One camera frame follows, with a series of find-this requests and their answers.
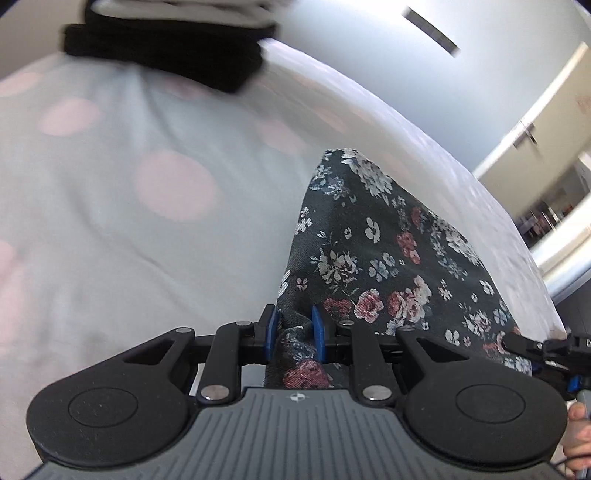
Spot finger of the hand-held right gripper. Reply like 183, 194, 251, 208
501, 331, 548, 359
531, 364, 583, 400

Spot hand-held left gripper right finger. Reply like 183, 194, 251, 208
312, 305, 459, 405

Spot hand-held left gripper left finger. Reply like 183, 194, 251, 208
124, 305, 280, 401

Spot dark floral pants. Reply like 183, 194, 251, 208
263, 148, 540, 391

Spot black folded clothes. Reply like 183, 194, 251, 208
62, 9, 279, 96

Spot white folded clothes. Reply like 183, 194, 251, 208
85, 0, 296, 25

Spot person's right hand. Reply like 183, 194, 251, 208
562, 402, 591, 474

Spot white pink-dotted bed sheet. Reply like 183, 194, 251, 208
0, 37, 568, 480

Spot cream door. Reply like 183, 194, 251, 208
471, 46, 591, 186

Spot black cable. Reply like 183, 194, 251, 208
551, 455, 585, 480

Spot white door frame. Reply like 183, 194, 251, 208
530, 217, 591, 302

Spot dark door handle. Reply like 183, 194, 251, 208
512, 119, 539, 149

